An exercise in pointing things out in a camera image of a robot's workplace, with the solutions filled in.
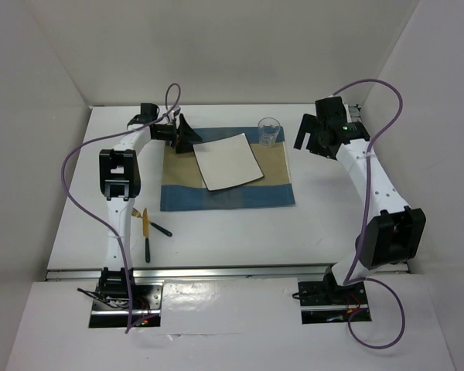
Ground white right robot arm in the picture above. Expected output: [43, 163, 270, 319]
[294, 97, 426, 305]

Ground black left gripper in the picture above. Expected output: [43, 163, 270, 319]
[151, 113, 201, 154]

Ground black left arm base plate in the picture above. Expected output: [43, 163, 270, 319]
[88, 283, 163, 328]

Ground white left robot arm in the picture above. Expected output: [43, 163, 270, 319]
[98, 103, 202, 308]

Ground aluminium front rail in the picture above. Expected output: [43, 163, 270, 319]
[45, 262, 411, 281]

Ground blue beige striped placemat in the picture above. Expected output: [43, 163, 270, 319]
[160, 127, 295, 212]

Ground gold knife green handle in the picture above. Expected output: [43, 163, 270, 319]
[142, 208, 151, 264]

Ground white square plate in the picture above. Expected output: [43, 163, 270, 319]
[193, 133, 264, 191]

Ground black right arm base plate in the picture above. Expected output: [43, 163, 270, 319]
[292, 281, 372, 325]

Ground gold fork green handle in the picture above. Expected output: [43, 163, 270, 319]
[131, 208, 172, 237]

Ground clear plastic cup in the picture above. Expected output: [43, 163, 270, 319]
[258, 117, 281, 148]

